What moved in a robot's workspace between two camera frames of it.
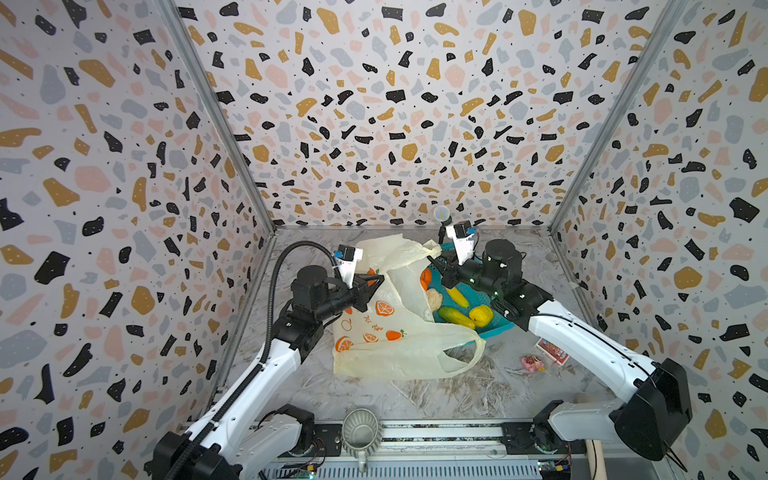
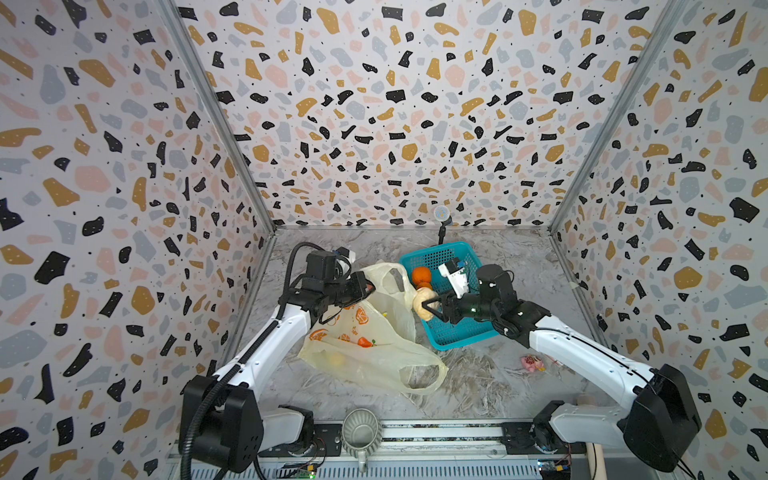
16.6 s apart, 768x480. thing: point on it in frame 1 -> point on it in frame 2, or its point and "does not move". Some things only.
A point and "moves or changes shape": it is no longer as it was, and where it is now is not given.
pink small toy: [532, 363] does not move
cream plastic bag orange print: [394, 337] moves or changes shape
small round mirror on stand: [442, 214] does not move
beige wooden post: [594, 450] does not move
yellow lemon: [481, 315] moves or changes shape
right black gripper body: [453, 264] -> [452, 306]
